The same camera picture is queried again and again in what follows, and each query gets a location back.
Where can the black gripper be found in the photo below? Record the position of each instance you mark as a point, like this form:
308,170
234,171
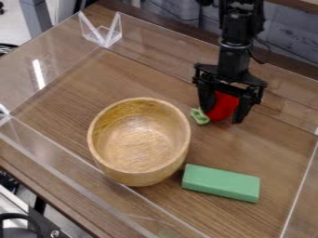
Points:
209,81

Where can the red plush strawberry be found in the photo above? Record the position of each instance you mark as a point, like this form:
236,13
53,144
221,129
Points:
224,109

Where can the black metal bracket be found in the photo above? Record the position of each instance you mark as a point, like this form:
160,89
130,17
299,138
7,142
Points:
50,229

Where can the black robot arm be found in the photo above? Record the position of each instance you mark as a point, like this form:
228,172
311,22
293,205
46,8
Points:
242,20

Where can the green rectangular block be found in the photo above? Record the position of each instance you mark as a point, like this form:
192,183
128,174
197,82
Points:
224,183

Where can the wooden bowl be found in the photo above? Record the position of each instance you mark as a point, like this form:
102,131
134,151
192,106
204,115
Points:
138,139

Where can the clear acrylic tray enclosure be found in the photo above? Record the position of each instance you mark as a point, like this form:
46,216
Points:
61,79

